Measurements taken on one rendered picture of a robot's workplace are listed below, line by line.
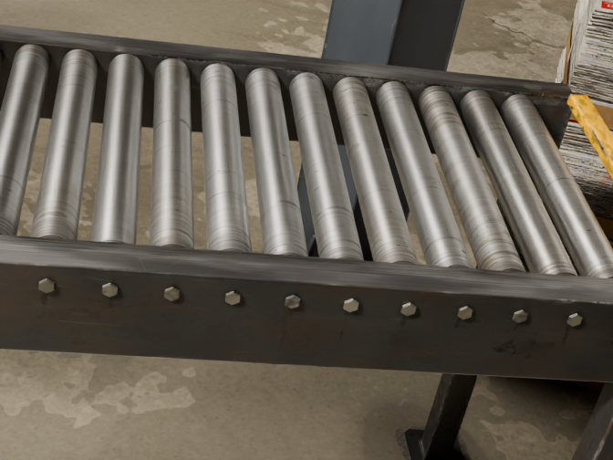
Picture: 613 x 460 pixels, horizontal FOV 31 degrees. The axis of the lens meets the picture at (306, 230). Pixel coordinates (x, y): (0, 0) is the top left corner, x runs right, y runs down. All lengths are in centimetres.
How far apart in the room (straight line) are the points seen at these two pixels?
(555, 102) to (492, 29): 231
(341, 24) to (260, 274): 113
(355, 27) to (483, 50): 166
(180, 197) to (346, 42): 101
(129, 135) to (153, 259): 26
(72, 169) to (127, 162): 7
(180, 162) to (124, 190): 9
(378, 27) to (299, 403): 76
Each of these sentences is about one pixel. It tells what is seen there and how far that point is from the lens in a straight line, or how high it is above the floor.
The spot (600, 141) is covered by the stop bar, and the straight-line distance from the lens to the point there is 156.
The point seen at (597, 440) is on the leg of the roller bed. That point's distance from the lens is 145.
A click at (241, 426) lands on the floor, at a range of 212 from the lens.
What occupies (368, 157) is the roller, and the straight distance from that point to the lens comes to 141.
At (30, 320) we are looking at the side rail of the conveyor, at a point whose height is 72.
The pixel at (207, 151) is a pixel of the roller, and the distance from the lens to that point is 138.
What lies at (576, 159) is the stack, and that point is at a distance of 213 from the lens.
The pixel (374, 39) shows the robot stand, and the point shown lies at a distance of 216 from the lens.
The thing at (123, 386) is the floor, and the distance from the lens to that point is 217.
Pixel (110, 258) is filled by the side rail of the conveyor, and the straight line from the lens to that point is 116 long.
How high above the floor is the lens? 150
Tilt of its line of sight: 34 degrees down
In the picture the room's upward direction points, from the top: 11 degrees clockwise
